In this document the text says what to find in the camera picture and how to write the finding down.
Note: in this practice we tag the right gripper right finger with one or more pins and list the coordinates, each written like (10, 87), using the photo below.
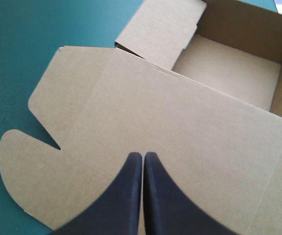
(160, 203)

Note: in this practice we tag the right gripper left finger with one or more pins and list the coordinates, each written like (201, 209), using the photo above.
(123, 200)

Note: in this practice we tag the brown cardboard box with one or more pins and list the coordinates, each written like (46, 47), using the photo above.
(155, 110)

